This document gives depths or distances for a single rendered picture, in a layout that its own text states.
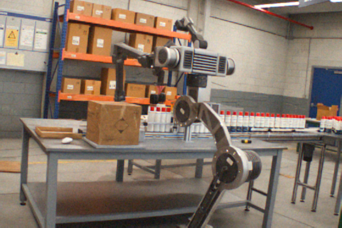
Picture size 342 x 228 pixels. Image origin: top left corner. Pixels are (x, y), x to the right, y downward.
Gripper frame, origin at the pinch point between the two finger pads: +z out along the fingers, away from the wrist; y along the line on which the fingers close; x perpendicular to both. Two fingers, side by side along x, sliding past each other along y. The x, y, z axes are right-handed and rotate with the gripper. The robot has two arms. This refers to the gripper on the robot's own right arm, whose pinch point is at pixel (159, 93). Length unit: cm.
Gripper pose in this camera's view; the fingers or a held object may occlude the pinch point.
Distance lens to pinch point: 334.2
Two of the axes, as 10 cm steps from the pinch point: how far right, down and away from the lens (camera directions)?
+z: -1.1, 9.9, 0.7
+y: -8.4, -0.6, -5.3
